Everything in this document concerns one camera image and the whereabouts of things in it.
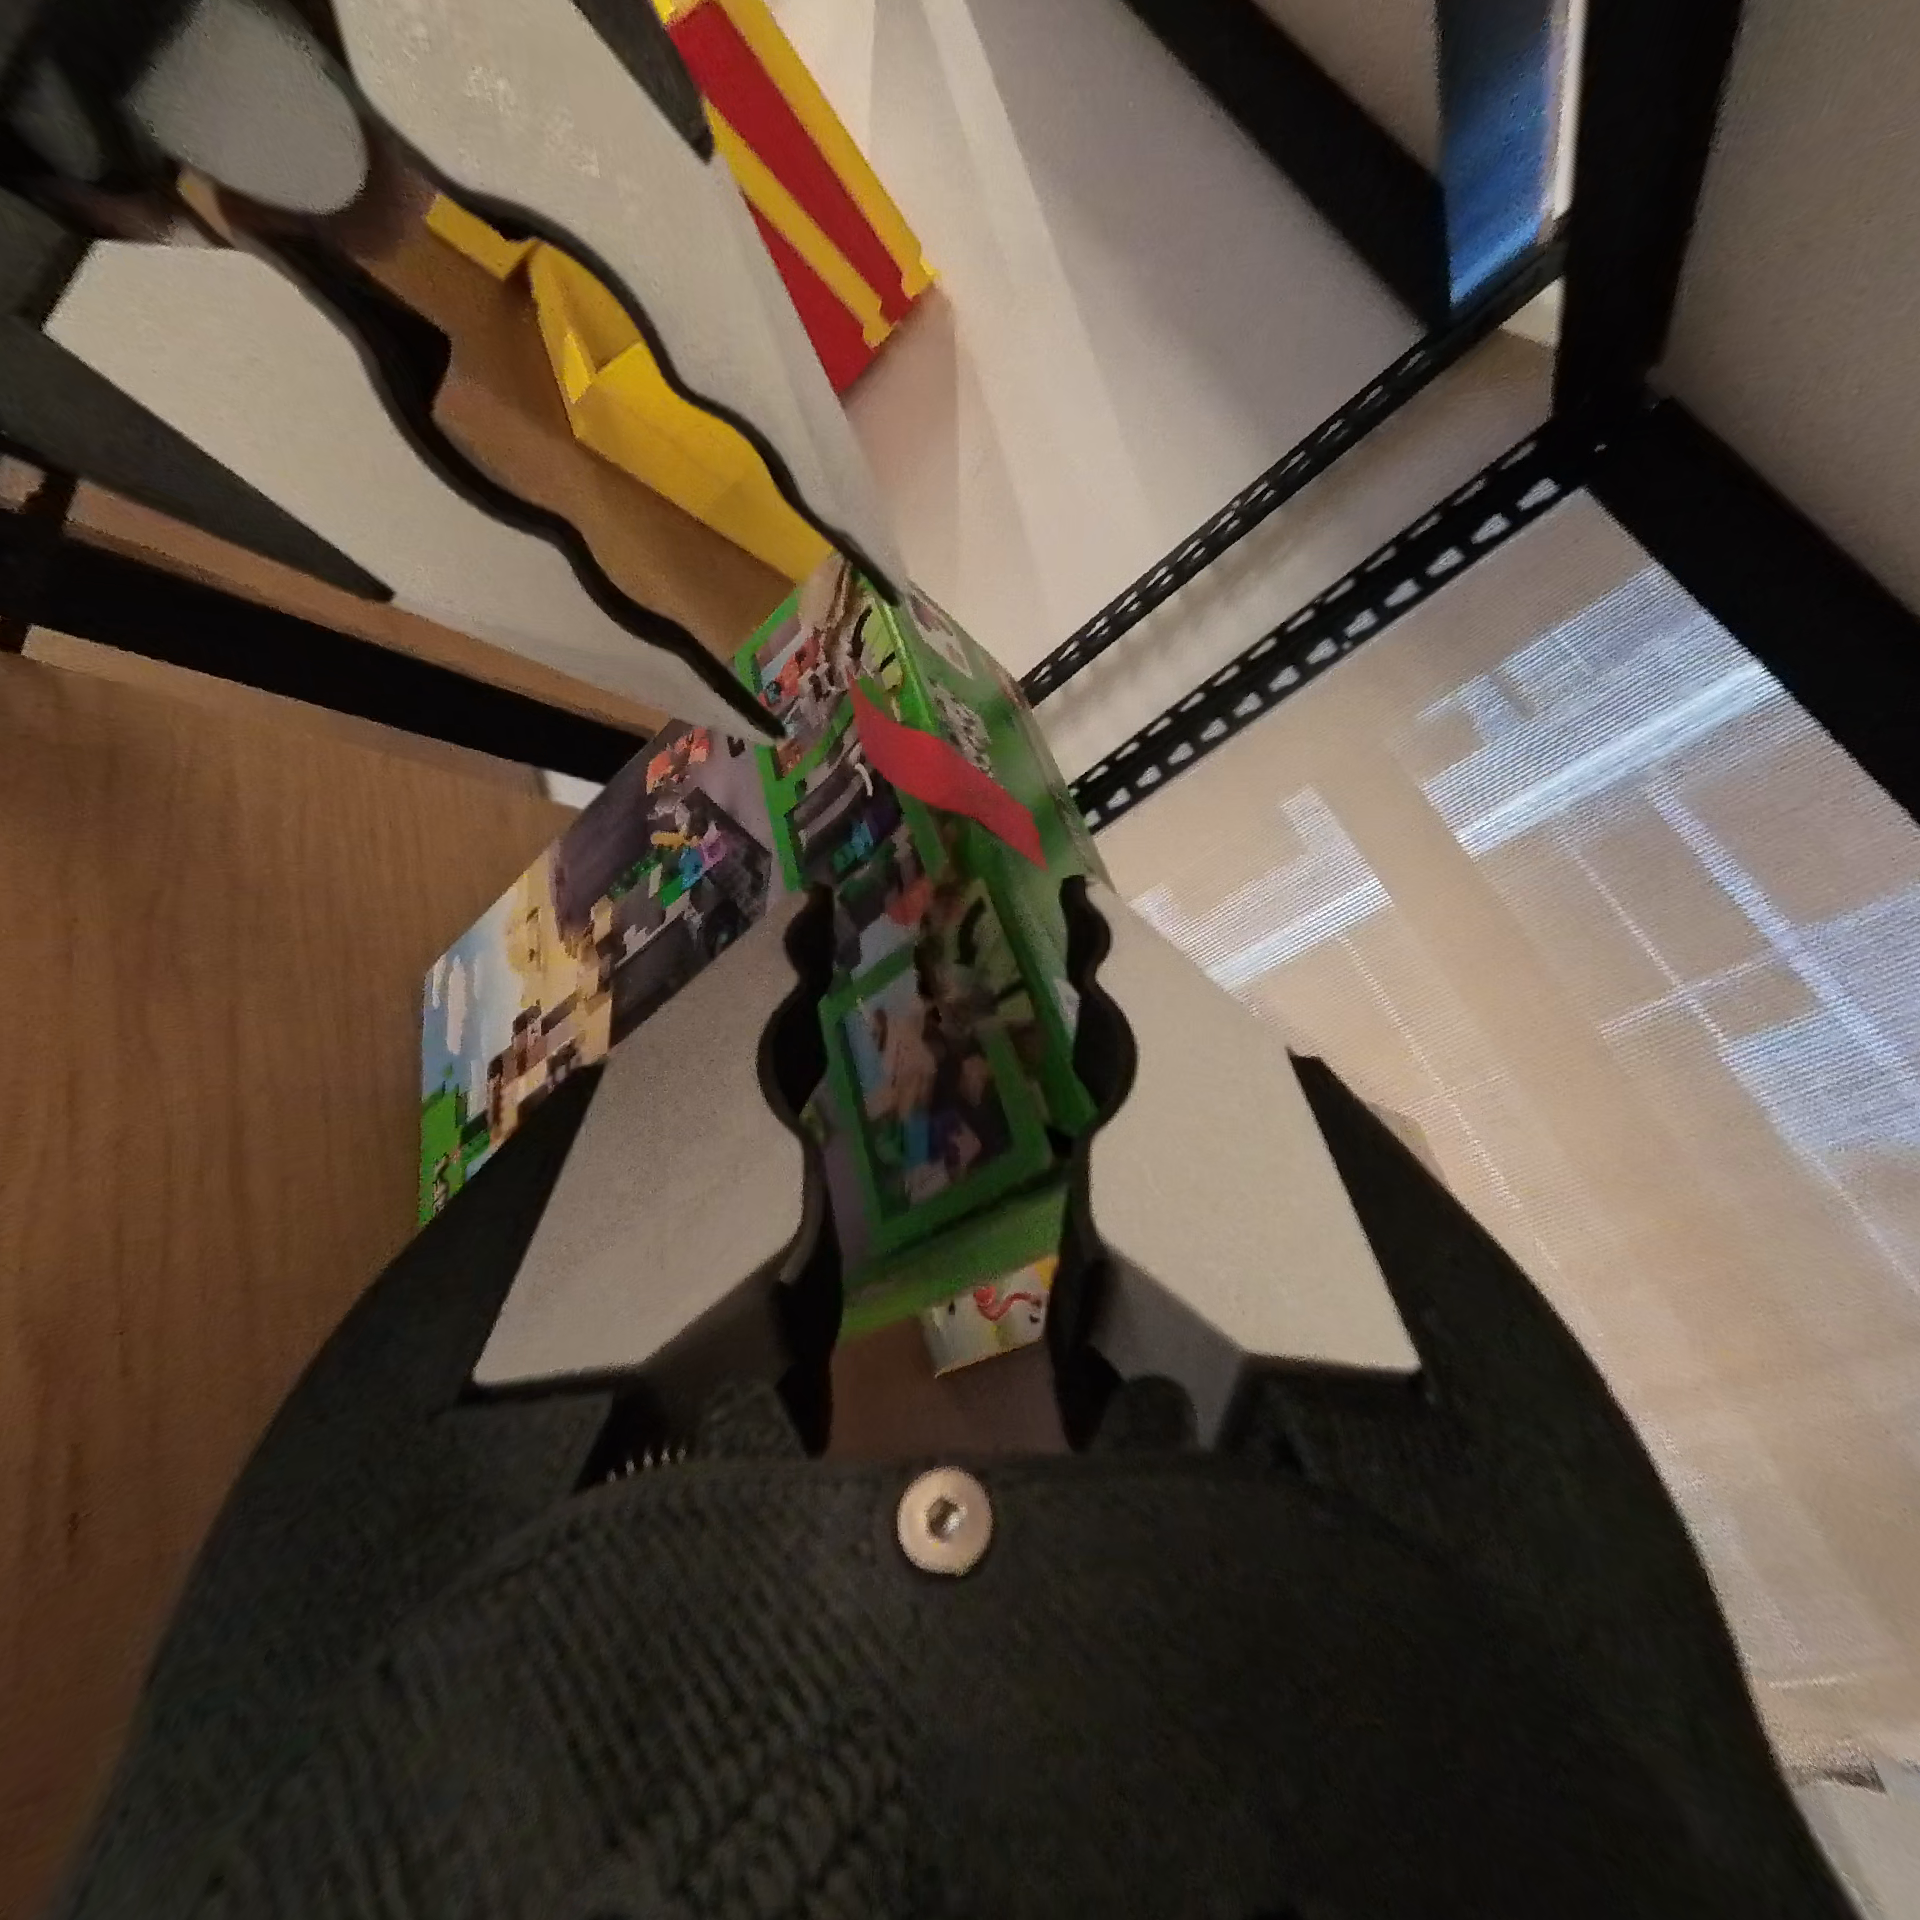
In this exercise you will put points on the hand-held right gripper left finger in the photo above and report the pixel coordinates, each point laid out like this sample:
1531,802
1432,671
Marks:
646,1201

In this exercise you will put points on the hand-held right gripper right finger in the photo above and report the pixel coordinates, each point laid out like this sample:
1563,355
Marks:
1260,1215

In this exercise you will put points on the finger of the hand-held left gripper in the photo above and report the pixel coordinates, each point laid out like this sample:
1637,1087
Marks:
600,195
271,405

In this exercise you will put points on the red tape strip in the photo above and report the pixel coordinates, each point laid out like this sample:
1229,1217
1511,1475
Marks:
932,763

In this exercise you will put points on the wooden desk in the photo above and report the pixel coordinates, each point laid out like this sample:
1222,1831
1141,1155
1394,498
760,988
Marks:
224,1049

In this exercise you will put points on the stack of yellow red bins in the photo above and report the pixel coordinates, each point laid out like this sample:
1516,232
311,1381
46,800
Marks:
780,165

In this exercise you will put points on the yellow plastic bin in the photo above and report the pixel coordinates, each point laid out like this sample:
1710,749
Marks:
662,434
856,180

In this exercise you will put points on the yellow toy box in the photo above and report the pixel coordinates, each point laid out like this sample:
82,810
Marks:
991,1319

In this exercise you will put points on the black metal shelf rack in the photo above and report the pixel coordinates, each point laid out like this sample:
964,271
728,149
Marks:
1652,225

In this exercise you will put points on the white shelf board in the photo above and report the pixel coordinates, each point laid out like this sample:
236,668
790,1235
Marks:
1799,225

